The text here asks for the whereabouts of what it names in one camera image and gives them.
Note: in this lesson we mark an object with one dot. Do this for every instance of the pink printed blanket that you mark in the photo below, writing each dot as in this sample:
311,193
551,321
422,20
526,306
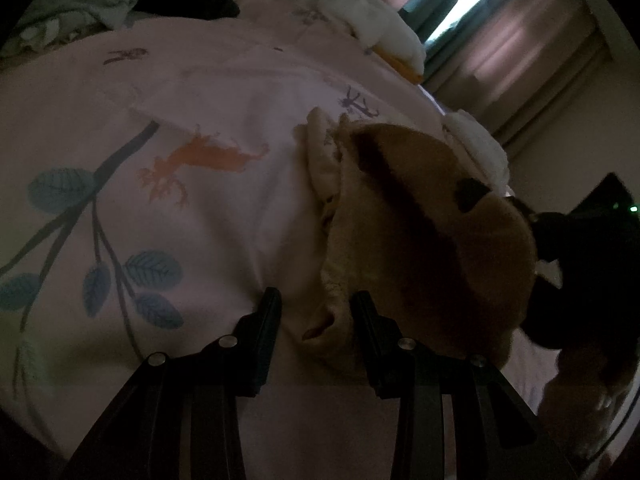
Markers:
225,220

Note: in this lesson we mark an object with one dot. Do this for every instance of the pink curtain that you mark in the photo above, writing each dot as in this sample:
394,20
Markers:
525,50

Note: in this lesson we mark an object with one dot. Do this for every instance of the dark green curtain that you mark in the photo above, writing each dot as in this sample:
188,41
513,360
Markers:
435,5

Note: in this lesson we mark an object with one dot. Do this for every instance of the person's right hand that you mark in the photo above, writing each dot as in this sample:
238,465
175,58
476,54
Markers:
580,400

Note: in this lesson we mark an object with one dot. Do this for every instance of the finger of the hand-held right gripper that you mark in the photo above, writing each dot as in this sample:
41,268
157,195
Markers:
522,211
470,195

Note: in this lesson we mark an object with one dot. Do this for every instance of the pale patterned cloth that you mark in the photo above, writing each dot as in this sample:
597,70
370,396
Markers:
80,15

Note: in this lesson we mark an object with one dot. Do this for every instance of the beige small garment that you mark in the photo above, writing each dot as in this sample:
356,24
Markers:
425,270

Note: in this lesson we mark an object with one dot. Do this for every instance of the white fluffy cloth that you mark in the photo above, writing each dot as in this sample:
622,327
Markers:
480,150

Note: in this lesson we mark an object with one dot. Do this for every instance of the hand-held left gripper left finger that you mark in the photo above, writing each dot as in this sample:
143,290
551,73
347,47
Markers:
270,320

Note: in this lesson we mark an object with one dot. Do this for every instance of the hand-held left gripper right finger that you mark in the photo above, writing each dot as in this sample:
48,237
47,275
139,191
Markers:
361,320

